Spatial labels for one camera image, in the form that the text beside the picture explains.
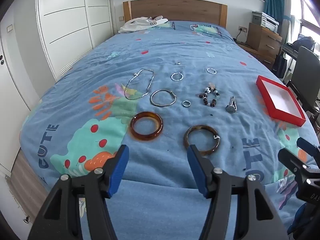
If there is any low wooden cabinet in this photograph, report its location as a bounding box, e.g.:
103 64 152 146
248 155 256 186
235 41 277 70

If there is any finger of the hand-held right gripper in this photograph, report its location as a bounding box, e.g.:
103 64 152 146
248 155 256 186
278 148 313 178
297 137 320 155

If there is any white printer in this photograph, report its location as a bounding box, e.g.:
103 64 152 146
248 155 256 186
252 11 280 32

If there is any red jewelry box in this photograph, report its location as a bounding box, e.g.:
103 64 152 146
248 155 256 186
255 75 307 127

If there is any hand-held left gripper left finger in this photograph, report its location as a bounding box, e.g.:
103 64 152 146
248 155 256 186
27 144 130 240

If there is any grey desk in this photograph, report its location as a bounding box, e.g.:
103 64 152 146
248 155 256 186
281 42 300 60

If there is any wooden headboard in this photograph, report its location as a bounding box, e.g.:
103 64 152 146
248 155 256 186
122 0 228 28

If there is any teal curtain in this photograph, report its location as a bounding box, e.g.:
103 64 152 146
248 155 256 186
264 0 292 28

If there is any silver bangle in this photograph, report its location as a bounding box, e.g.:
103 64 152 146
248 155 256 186
150 89 177 107

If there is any tall wooden drawer cabinet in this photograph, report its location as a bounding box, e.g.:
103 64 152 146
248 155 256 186
246 22 283 59

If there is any dark blue backpack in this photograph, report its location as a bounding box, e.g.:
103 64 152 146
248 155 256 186
291 37 316 52

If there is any silver wristwatch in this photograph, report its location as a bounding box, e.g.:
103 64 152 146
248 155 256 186
225 96 237 113

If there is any thin brown bangle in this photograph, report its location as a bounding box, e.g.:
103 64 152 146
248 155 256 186
183 124 221 155

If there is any white garment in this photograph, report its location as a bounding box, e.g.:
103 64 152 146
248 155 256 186
118 17 168 33

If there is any white wardrobe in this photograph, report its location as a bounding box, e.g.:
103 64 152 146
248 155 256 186
0 0 114 175

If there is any beaded bracelet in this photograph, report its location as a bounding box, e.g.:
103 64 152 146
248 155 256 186
196 82 221 107

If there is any window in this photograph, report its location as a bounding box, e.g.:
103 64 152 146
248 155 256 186
291 0 320 55

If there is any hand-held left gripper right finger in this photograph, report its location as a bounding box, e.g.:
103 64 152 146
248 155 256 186
187 144 288 240

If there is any thick amber bangle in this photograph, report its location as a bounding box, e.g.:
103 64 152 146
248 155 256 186
129 112 163 141

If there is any dark blue hanging bag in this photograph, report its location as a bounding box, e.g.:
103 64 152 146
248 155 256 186
272 52 288 78

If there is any blue printed blanket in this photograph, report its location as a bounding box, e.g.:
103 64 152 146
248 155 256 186
19 20 320 240

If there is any grey chair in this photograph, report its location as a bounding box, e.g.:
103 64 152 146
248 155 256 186
285 46 320 120

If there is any silver chain necklace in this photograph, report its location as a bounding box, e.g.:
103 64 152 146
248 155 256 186
124 69 155 100

